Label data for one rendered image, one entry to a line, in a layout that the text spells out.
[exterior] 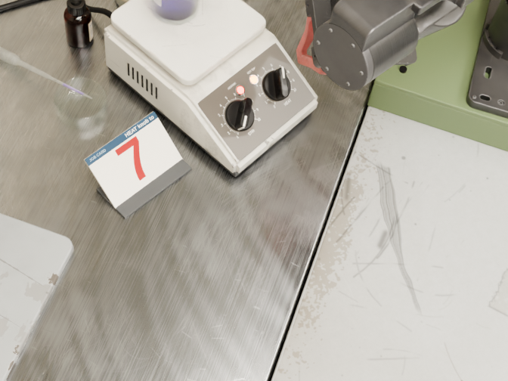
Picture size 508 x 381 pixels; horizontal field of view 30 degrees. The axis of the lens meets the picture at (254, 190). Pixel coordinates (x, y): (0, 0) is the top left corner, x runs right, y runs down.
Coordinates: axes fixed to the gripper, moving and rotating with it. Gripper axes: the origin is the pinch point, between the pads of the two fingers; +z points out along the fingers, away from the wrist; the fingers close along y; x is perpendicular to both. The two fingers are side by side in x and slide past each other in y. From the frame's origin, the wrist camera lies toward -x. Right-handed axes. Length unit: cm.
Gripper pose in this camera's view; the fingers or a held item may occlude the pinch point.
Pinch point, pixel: (314, 54)
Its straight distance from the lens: 92.7
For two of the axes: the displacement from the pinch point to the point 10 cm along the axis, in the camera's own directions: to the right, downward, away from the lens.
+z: -4.4, 1.2, 8.9
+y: -8.9, 0.8, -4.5
